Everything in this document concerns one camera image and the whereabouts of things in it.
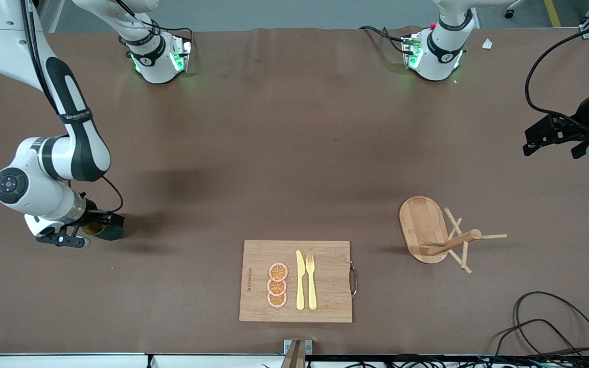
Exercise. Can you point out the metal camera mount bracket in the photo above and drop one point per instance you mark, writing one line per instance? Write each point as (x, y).
(297, 350)

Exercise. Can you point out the yellow plastic fork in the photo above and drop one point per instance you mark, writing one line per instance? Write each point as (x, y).
(312, 291)

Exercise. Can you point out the yellow plastic knife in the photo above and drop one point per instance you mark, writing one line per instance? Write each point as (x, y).
(300, 286)

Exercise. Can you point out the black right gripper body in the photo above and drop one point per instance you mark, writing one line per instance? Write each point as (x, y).
(91, 215)

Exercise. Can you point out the wooden cup rack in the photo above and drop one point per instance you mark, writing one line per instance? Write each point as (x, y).
(420, 230)

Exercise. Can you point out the white table edge rail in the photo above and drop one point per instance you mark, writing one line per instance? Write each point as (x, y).
(69, 361)

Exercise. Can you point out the toy orange slice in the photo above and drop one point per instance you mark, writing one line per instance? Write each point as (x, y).
(278, 271)

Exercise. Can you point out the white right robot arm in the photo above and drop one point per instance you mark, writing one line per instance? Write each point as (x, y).
(34, 189)

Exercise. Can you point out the teal cup yellow inside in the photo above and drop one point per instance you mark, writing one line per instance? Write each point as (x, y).
(111, 234)

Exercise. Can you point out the white paper scrap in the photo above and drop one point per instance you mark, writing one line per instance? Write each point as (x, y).
(487, 44)

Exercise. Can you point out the office chair caster leg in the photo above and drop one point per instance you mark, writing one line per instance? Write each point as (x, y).
(512, 10)

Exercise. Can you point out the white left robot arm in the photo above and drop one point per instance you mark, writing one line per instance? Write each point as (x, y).
(435, 61)

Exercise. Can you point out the large table cover sheet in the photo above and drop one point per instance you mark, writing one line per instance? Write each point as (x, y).
(248, 153)

